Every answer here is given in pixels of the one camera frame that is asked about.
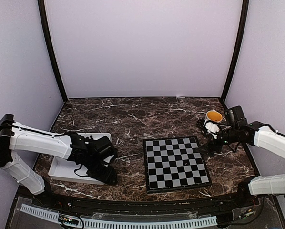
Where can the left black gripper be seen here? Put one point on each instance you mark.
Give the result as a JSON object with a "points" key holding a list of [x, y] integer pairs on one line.
{"points": [[107, 177]]}

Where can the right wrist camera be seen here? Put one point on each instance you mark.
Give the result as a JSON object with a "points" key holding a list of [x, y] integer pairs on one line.
{"points": [[235, 116]]}

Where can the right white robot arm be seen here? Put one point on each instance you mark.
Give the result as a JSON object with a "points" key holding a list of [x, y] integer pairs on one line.
{"points": [[262, 138]]}

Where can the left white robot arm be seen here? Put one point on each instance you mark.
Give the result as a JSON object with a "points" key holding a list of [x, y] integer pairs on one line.
{"points": [[16, 137]]}

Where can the black and grey chessboard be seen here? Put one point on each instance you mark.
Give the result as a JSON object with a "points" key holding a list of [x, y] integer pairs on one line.
{"points": [[173, 164]]}

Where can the white mug orange inside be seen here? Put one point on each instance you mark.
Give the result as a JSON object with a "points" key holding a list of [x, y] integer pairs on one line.
{"points": [[212, 115]]}

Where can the right black frame post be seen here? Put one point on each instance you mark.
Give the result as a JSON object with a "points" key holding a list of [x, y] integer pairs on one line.
{"points": [[237, 48]]}

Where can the white plastic compartment tray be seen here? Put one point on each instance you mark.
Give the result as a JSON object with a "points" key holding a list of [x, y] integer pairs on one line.
{"points": [[63, 170]]}

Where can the black front rail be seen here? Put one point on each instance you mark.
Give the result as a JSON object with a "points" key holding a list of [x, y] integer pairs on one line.
{"points": [[220, 205]]}

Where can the black frame post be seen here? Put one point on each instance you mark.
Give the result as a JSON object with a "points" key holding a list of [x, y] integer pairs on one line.
{"points": [[237, 48], [50, 49]]}

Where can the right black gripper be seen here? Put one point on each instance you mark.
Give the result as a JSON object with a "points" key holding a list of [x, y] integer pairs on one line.
{"points": [[208, 146]]}

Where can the white slotted cable duct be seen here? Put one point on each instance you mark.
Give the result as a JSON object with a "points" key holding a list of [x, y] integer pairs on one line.
{"points": [[107, 221]]}

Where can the left black frame post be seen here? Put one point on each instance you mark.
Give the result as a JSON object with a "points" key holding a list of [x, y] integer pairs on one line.
{"points": [[50, 49]]}

